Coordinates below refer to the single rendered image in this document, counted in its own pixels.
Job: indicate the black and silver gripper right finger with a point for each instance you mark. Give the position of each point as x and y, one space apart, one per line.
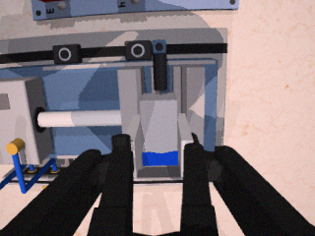
257 207

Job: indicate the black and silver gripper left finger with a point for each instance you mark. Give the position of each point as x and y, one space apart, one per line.
60 208

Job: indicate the grey block with blue end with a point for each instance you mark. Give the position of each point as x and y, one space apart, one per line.
158 114

